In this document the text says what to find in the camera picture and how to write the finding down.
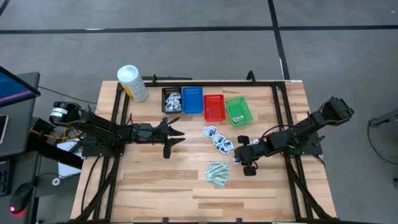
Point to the pile of paper banknotes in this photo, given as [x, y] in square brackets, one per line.
[217, 184]

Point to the black aluminium table frame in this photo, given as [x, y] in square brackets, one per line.
[217, 83]

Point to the white packet blue print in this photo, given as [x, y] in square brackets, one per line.
[213, 130]
[222, 150]
[219, 138]
[228, 145]
[206, 132]

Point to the black computer mouse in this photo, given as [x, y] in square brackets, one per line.
[21, 197]

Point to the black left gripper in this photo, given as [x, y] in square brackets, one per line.
[167, 149]

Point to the smartphone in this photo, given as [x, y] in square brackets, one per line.
[3, 129]

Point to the black plastic basket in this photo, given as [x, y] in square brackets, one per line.
[171, 90]

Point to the black table clamp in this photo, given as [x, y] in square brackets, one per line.
[239, 221]
[165, 221]

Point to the green plastic basket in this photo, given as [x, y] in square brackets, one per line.
[237, 107]

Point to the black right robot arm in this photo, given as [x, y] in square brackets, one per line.
[298, 133]

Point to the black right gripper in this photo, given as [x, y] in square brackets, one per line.
[255, 151]

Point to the black keyboard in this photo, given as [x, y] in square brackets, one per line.
[3, 182]

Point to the black stand beam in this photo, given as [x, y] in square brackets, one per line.
[56, 154]

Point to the grey stand base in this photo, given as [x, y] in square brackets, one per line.
[385, 119]

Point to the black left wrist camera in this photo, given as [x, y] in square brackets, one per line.
[159, 131]

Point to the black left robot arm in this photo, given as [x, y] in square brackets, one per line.
[102, 132]

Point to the white tape roll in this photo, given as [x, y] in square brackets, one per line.
[53, 182]

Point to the red plastic basket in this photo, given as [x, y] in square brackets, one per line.
[214, 109]

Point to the white wipes canister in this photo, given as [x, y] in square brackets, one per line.
[133, 84]

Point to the computer monitor blue screen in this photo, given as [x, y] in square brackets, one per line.
[14, 88]

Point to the blue plastic basket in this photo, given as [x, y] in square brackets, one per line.
[192, 102]

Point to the white paper sheet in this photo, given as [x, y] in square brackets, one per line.
[66, 170]

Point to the dark grey desk top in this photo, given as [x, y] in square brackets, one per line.
[25, 168]

